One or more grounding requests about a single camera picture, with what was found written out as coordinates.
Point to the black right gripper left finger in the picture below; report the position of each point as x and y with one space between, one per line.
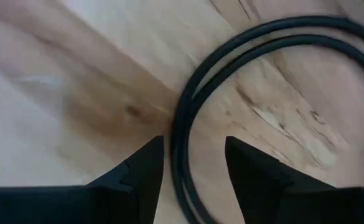
122 193

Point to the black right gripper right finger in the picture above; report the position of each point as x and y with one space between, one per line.
278 199

